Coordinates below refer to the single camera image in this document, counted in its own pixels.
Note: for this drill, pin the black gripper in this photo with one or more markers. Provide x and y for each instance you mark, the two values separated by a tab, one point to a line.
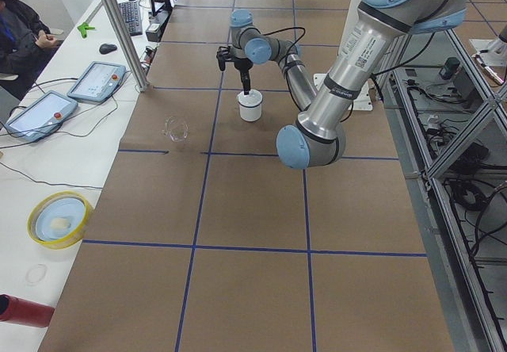
241	65

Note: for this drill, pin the white ceramic lid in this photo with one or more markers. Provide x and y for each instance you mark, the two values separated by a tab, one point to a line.
252	99

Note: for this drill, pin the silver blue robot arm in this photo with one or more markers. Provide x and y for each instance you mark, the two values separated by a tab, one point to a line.
317	137

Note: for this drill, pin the white enamel mug blue rim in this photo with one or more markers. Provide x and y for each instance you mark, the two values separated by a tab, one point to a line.
250	113

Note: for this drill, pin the black keyboard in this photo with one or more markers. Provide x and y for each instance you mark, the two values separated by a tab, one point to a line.
130	12

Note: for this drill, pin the black computer mouse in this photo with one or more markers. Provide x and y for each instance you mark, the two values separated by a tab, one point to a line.
105	49

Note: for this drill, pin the far teach pendant tablet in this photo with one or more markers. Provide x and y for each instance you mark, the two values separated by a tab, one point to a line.
98	82

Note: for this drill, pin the teach pendant tablet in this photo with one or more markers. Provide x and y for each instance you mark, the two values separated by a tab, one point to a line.
42	117
98	82

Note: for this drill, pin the green plastic clamp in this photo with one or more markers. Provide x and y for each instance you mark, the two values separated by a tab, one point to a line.
84	28

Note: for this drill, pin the near teach pendant tablet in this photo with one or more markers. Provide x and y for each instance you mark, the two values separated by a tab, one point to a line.
42	117

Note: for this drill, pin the seated person in black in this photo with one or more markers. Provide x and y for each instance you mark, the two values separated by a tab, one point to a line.
27	46

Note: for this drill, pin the yellow tape roll with plate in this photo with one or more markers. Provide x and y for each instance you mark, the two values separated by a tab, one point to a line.
59	221

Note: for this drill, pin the red cylinder bottle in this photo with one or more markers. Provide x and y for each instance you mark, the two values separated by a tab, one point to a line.
25	312

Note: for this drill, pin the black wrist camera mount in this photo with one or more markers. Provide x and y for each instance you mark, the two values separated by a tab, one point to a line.
224	56

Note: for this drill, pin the white camera stand pole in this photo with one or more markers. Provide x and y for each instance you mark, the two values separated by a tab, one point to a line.
363	101

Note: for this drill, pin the aluminium frame post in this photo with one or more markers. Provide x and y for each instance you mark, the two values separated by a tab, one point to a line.
126	44

